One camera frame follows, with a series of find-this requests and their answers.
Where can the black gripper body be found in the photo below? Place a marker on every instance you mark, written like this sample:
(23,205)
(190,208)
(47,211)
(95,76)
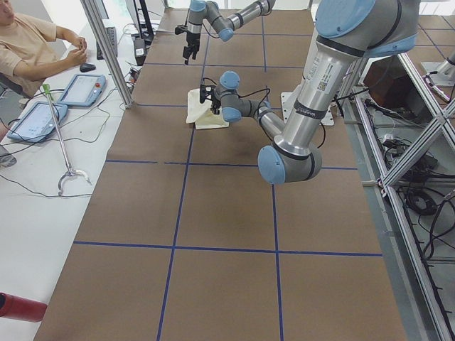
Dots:
(215,104)
(192,39)

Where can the cream long-sleeve cat shirt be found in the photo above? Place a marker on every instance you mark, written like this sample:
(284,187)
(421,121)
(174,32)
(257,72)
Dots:
(201,114)

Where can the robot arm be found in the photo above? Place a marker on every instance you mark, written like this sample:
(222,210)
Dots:
(200,11)
(345,32)

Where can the black computer mouse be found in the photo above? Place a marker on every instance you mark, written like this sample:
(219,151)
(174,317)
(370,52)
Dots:
(87,67)

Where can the blue teach pendant far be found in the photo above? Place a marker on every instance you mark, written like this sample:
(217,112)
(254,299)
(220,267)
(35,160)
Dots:
(83,90)

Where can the blue teach pendant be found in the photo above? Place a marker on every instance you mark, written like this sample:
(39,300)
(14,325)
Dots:
(83,90)
(34,126)

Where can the metal reacher grabber tool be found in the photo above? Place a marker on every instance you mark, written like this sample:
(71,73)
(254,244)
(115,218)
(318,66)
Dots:
(70,172)

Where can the seated person in beige shirt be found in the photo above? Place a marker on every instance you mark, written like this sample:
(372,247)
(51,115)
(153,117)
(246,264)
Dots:
(27,59)

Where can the blue teach pendant near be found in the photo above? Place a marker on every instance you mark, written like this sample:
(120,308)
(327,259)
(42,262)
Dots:
(34,126)

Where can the red cylinder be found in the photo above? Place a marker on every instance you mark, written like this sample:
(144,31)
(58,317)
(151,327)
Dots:
(18,308)

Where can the aluminium frame column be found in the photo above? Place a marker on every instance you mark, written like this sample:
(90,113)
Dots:
(98,28)

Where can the aluminium frame rack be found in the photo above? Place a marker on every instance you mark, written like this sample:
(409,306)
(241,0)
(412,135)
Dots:
(411,167)

